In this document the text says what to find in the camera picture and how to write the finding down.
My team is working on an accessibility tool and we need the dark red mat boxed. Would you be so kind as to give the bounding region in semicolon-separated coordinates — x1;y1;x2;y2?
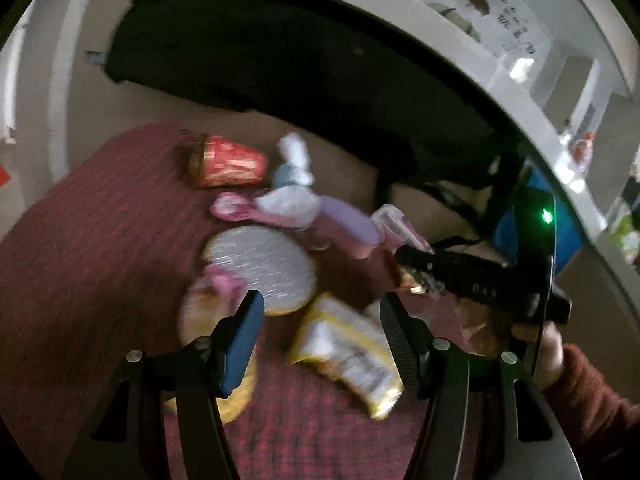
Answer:
0;122;501;480

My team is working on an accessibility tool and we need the pink striped packet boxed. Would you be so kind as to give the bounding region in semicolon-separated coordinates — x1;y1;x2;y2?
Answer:
371;204;435;256

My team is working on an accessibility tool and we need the person's right hand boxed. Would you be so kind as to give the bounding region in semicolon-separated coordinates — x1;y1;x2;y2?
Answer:
512;322;568;392

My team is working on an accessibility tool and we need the black bag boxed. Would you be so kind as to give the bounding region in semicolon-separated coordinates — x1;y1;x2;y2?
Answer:
102;0;521;196

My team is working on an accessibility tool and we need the red snack packet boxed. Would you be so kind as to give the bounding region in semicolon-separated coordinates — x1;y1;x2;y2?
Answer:
187;134;269;188

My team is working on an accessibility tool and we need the pink ribbon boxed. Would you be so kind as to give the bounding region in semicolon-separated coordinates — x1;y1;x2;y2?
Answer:
202;265;246;306

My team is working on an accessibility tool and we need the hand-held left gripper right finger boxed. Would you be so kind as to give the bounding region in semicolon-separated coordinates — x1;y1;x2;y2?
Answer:
379;292;583;480

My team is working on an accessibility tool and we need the pink toothbrush blister pack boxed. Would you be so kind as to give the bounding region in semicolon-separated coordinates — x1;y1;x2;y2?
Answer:
210;192;383;261

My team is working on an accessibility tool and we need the gold foil wrapper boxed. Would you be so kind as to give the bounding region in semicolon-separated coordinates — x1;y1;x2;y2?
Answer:
400;270;441;297

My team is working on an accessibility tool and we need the white and blue plush toy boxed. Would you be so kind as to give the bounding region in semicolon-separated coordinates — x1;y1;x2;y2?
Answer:
255;132;321;228

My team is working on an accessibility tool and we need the silver round cake board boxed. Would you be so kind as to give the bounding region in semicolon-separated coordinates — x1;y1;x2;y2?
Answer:
202;225;318;317

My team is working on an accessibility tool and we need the white counter ledge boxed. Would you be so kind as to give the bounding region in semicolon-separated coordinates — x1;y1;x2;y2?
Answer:
87;0;640;311

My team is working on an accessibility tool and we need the yellow white snack bag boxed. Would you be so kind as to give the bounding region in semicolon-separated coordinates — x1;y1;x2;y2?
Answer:
290;292;405;421

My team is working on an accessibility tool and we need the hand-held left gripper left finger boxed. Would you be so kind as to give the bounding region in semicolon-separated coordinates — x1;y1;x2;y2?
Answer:
60;290;266;480

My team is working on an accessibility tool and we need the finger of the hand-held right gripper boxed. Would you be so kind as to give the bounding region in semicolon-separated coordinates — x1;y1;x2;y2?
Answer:
394;244;542;320

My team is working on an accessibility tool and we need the blue cloth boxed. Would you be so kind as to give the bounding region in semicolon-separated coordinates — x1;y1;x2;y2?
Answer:
492;170;586;273

